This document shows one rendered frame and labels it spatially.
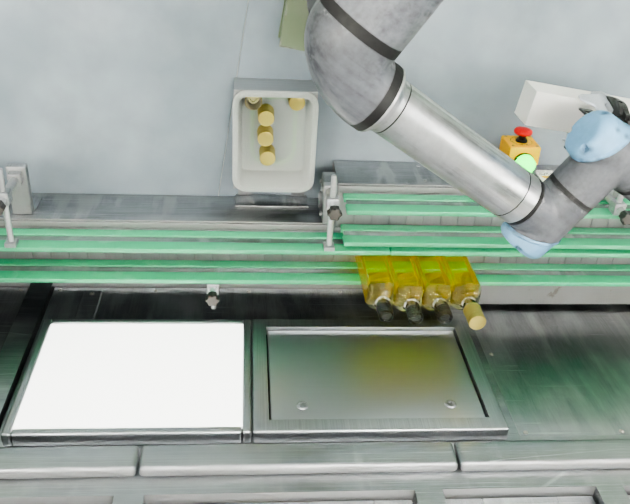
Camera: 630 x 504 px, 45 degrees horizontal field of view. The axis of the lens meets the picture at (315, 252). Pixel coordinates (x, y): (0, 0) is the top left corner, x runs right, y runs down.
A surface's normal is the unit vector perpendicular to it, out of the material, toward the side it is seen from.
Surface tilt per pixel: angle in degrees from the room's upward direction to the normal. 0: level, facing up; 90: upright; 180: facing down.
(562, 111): 0
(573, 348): 89
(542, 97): 0
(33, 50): 0
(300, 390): 90
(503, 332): 89
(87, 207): 90
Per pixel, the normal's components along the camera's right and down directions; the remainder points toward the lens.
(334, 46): -0.41, 0.40
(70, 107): 0.07, 0.51
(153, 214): 0.06, -0.86
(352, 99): -0.10, 0.74
